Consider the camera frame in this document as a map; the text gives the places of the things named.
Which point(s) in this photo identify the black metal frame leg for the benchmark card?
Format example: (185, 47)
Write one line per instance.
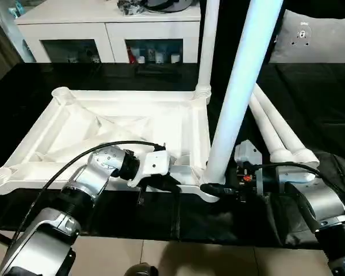
(0, 236)

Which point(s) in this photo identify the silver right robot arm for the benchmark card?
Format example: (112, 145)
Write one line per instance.
(319, 195)

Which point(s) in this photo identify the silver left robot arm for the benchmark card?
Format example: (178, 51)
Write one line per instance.
(97, 172)

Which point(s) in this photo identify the dark clutter pile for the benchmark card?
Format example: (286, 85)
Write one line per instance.
(130, 8)

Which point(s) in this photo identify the small teal object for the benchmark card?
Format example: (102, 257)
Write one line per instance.
(13, 12)

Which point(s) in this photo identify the white plastic table leg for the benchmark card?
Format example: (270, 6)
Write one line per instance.
(241, 86)
(207, 43)
(281, 123)
(267, 126)

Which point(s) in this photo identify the black cabinet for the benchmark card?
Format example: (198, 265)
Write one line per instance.
(231, 28)

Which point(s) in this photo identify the dark bag on cabinet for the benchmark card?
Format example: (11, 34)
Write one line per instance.
(172, 5)

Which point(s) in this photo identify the white cabinet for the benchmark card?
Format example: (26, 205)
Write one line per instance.
(74, 28)

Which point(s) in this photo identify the black mat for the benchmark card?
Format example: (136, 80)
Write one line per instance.
(319, 100)

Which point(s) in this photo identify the grey cushion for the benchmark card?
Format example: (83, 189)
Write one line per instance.
(319, 37)

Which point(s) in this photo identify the dark robot left foot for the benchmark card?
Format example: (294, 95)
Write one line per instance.
(141, 270)

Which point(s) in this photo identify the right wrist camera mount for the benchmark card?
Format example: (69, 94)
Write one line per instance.
(248, 152)

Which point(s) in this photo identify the beige curtain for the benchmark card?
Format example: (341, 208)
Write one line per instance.
(0, 51)

